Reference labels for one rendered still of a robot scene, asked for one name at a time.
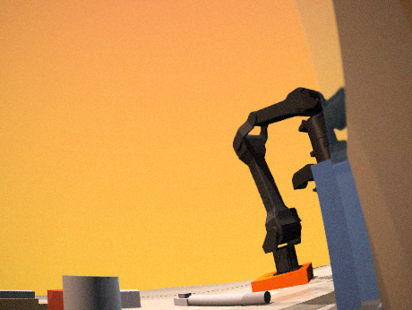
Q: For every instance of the grey cylinder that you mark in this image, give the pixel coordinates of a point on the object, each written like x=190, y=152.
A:
x=91, y=292

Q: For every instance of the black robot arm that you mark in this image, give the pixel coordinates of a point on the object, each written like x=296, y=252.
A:
x=282, y=223

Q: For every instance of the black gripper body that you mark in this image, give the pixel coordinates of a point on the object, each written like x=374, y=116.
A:
x=320, y=152

